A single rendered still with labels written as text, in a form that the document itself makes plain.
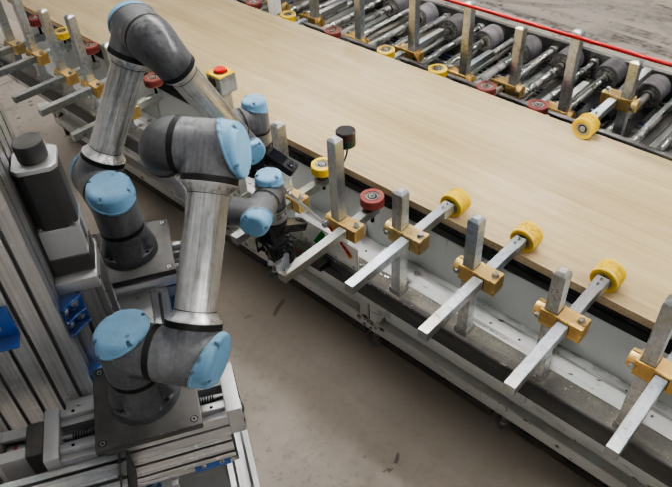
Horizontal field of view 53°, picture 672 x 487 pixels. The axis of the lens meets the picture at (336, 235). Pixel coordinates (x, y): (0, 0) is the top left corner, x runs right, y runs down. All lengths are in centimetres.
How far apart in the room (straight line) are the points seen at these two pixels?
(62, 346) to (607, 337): 144
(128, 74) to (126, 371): 76
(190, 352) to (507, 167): 139
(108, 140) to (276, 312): 148
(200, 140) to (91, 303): 49
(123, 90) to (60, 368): 69
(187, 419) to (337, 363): 143
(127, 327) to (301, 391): 149
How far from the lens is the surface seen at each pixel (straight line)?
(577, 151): 251
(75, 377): 172
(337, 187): 209
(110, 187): 180
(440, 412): 275
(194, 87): 173
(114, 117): 184
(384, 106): 269
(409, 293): 218
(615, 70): 318
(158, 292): 195
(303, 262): 206
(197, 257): 135
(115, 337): 141
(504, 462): 267
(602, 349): 214
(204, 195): 135
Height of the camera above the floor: 227
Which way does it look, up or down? 41 degrees down
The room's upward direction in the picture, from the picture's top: 3 degrees counter-clockwise
